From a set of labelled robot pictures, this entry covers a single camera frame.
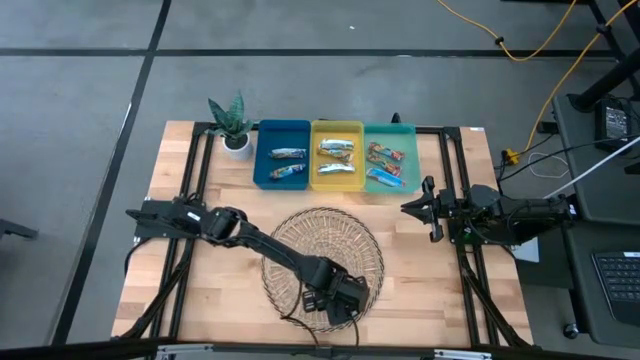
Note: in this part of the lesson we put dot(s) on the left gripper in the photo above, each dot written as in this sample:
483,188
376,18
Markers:
347,290

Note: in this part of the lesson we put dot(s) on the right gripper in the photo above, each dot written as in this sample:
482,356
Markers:
442,210

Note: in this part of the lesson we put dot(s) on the red green granola bar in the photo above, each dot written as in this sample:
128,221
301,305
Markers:
386,151
384,164

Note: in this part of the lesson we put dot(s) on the green white granola bar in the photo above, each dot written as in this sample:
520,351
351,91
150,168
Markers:
336,144

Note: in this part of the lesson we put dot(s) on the navy blue granola bar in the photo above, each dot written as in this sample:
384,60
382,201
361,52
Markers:
287,153
287,171

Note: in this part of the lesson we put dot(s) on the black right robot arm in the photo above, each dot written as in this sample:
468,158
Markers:
525,215

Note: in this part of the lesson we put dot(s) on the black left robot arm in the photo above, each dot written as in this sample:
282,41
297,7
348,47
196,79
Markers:
270,247

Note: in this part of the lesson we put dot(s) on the teal plastic bin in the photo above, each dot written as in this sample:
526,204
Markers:
407,135

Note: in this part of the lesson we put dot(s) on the round woven wicker tray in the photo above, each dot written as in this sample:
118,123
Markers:
325,235

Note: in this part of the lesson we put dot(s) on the yellow plastic bin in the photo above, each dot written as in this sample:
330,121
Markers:
337,131

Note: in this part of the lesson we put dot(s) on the white paper sheet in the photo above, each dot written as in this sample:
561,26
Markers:
526,252

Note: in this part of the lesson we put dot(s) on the dark blue plastic bin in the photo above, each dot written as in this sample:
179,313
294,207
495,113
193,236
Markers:
280,135

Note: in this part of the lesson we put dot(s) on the dark grey desk with keyboard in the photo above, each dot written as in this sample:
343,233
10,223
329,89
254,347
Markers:
582,280

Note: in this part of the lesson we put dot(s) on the snake plant in white pot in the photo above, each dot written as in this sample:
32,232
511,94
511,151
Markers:
239,149

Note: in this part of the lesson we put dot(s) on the black caster wheel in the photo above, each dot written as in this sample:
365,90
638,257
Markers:
570,330

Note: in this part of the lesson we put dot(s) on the black power adapter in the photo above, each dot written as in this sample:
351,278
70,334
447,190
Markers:
614,122

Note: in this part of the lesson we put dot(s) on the black computer keyboard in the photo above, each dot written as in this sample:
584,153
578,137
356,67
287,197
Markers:
620,285

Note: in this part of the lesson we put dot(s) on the black desk base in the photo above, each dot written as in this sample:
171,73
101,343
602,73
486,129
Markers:
600,85

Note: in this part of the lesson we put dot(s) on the grey chair leg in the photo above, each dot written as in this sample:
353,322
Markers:
15,229

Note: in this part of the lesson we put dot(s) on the small black post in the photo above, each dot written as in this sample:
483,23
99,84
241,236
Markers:
396,118

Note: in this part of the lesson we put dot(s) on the black aluminium rig frame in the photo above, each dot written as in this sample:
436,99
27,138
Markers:
250,346

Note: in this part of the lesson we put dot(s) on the silver metal bracket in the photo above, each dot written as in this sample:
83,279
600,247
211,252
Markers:
185,350
462,355

